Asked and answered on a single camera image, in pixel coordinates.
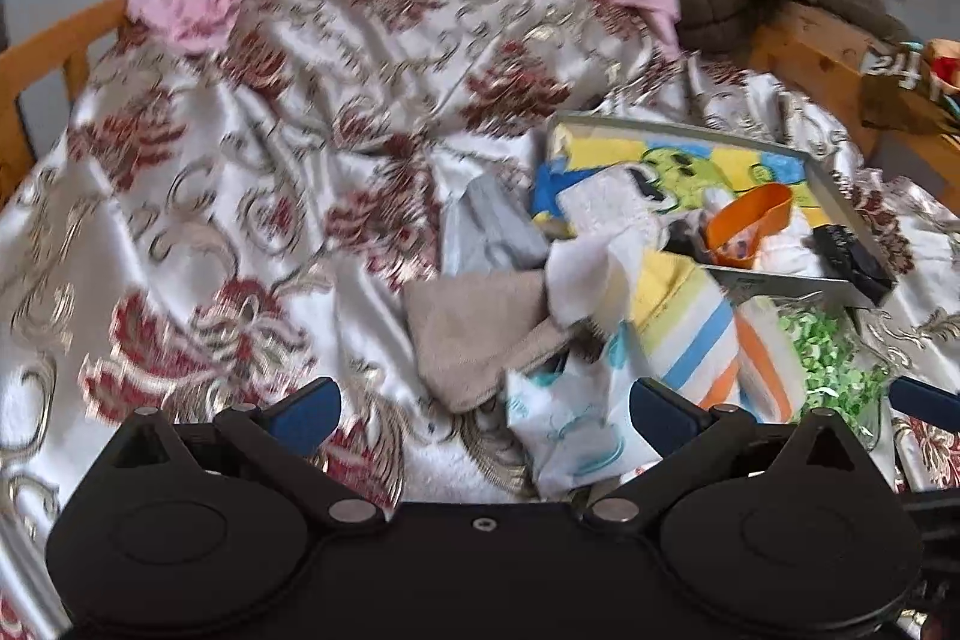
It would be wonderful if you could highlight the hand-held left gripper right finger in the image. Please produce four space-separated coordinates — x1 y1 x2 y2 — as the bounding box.
581 377 863 530

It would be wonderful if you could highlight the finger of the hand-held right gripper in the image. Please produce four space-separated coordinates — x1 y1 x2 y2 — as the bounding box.
891 376 960 420

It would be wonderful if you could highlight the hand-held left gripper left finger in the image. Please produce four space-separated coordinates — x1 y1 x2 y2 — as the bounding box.
97 377 387 532

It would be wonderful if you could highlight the white cloth with blue print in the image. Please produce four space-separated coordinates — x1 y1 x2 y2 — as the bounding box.
504 325 676 498

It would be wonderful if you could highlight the striped towel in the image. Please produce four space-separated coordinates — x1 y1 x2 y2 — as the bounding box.
544 231 807 423

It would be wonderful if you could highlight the black cloth item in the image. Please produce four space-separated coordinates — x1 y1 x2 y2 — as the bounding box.
814 224 897 305

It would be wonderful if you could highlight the beige towel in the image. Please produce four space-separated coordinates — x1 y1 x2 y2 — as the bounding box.
403 269 590 414

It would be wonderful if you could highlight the white textured cloth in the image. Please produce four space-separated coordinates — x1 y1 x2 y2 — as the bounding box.
559 164 676 244

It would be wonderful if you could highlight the orange band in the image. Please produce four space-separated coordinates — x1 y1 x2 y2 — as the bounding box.
705 182 794 270

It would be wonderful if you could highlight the grey cloth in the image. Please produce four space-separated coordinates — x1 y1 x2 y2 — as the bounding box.
441 171 552 277

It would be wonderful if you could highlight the grey tray with cartoon print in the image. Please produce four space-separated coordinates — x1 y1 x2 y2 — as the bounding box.
540 113 897 311

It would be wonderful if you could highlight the floral satin blanket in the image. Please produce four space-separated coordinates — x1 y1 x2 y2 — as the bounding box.
0 0 960 640

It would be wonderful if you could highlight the wooden bed frame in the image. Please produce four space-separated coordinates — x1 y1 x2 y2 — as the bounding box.
750 1 960 191

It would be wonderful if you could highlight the wooden chair frame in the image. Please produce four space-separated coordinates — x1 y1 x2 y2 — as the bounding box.
0 0 128 202

